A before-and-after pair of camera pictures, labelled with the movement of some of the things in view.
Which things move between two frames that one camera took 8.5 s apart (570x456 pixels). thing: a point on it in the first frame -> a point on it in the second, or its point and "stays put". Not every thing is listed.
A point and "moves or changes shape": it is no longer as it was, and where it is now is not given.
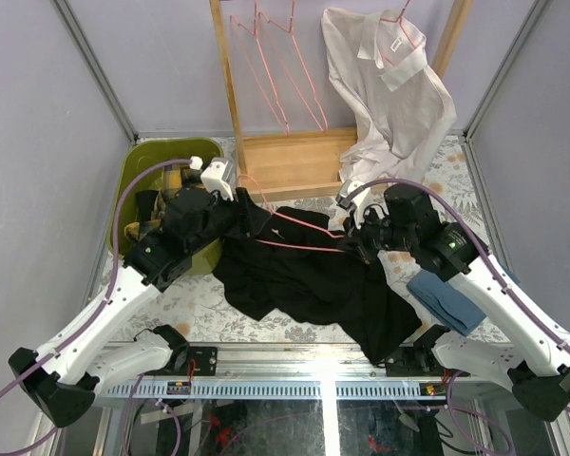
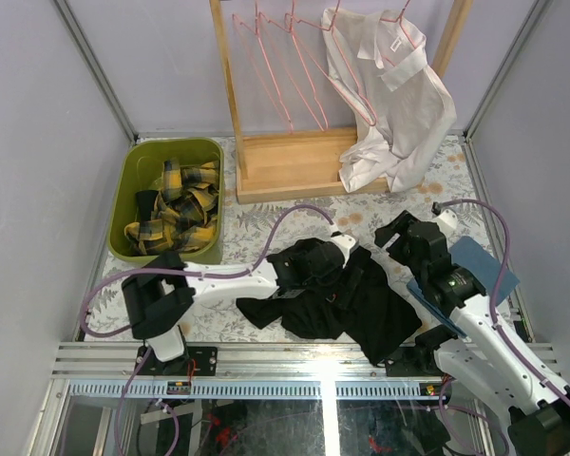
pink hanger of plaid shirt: x=290 y=30 stays put
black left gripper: x=237 y=209 -> x=334 y=256
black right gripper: x=368 y=215 -> x=398 y=226
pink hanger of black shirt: x=295 y=220 -> x=348 y=63
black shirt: x=288 y=260 moves or changes shape
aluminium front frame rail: x=294 y=363 stays put
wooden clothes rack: x=275 y=165 stays put
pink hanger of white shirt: x=403 y=27 stays put
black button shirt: x=145 y=201 stays put
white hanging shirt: x=405 y=111 stays put
